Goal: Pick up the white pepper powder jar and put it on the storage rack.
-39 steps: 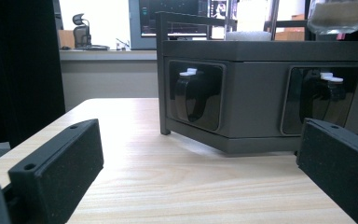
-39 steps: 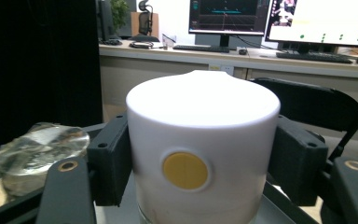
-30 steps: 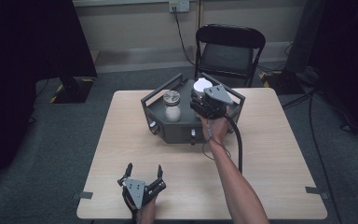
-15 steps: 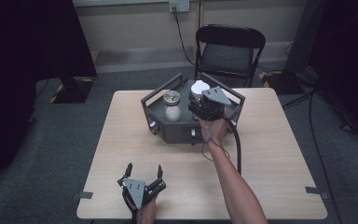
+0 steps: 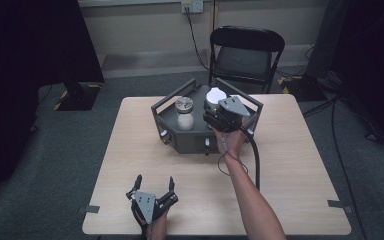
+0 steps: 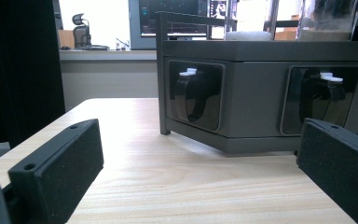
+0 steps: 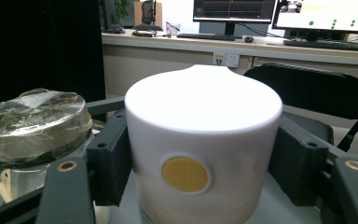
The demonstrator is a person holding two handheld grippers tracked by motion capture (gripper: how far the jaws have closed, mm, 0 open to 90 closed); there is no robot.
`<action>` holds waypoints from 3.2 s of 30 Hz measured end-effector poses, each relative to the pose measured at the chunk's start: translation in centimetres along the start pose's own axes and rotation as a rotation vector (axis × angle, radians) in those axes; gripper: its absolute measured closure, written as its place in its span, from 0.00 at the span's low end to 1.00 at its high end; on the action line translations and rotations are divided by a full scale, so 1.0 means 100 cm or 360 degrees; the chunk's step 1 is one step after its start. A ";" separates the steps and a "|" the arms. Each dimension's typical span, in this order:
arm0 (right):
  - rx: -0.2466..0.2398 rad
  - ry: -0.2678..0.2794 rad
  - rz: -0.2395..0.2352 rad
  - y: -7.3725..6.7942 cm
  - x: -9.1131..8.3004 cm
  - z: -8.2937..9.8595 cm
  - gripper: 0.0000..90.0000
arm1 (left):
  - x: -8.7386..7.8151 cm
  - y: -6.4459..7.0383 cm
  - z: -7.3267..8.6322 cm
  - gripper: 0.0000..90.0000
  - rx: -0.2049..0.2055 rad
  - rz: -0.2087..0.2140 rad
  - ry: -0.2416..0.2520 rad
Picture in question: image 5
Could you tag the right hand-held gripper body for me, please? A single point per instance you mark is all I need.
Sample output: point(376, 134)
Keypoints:
point(231, 108)

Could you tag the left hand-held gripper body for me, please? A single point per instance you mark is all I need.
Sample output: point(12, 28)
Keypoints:
point(146, 205)

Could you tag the clear bottle with white lid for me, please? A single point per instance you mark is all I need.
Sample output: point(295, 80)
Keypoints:
point(215, 95)

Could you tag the glass jar with silver lid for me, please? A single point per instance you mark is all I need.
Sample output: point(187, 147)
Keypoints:
point(184, 116)

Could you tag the dark grey corner rack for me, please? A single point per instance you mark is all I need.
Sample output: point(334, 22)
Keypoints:
point(193, 136)

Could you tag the person's left hand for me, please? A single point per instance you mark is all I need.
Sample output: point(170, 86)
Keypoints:
point(156, 230)

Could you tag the person's right hand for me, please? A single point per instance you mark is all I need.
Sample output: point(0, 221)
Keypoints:
point(231, 143)

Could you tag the black folding chair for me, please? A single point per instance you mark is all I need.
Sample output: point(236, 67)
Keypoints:
point(245, 61)

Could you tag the grey tape piece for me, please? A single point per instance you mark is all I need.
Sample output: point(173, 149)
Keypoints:
point(91, 209)
point(338, 204)

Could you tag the black stand base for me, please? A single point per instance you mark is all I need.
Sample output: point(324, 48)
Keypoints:
point(78, 96)
point(305, 88)

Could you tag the black curtain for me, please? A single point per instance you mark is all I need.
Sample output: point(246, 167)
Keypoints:
point(373, 60)
point(23, 66)

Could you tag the white wall socket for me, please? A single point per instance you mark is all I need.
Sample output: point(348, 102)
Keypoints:
point(192, 6)

